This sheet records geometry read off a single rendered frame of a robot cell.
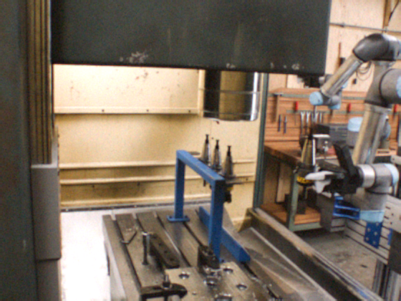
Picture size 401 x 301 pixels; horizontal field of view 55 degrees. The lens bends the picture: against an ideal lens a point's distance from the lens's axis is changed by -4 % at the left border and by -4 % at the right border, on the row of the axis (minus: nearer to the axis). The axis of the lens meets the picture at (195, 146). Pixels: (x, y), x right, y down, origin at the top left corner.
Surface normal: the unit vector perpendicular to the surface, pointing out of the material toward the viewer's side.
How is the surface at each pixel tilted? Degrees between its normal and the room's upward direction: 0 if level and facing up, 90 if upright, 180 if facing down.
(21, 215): 90
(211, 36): 90
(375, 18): 90
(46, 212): 90
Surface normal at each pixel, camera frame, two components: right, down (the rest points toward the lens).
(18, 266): 0.56, 0.19
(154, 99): 0.33, 0.21
